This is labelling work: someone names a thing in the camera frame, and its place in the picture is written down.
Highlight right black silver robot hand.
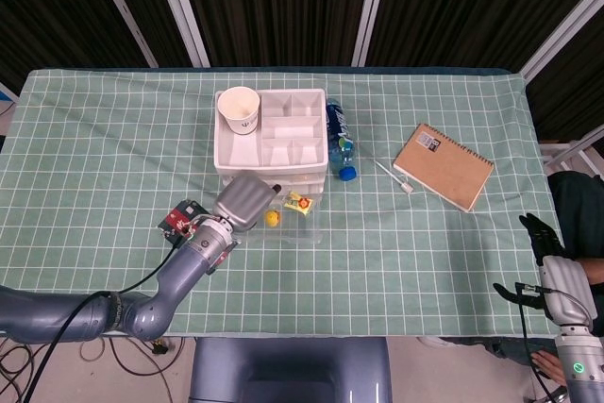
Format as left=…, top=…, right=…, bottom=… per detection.
left=493, top=212, right=598, bottom=327

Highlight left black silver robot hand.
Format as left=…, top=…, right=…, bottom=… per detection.
left=211, top=169, right=284, bottom=235

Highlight clear plastic drawer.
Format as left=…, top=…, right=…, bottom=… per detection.
left=235, top=183, right=325, bottom=246

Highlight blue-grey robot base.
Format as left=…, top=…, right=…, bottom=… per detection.
left=188, top=336, right=393, bottom=403

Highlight yellow snack packet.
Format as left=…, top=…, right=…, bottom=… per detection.
left=282, top=191, right=313, bottom=215

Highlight white paper cup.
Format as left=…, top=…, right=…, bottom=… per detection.
left=216, top=85, right=261, bottom=136

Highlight blue plastic water bottle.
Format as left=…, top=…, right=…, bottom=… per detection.
left=325, top=98, right=361, bottom=181

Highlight white metal rack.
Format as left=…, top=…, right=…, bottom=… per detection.
left=537, top=124, right=604, bottom=173

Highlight green checked tablecloth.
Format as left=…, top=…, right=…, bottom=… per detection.
left=0, top=67, right=562, bottom=339

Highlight brown spiral notebook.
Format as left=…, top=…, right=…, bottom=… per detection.
left=393, top=123, right=495, bottom=213

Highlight black cable of right hand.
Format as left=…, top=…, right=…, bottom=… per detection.
left=513, top=282, right=594, bottom=403

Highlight white plastic drawer organizer frame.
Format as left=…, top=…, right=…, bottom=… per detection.
left=212, top=87, right=329, bottom=196

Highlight white partition post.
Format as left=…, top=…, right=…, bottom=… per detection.
left=148, top=0, right=211, bottom=68
left=86, top=0, right=159, bottom=68
left=521, top=0, right=604, bottom=83
left=351, top=0, right=394, bottom=68

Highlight loose floor cables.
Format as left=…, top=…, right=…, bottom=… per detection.
left=0, top=336, right=186, bottom=403

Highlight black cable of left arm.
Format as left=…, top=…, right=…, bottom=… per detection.
left=23, top=237, right=183, bottom=403

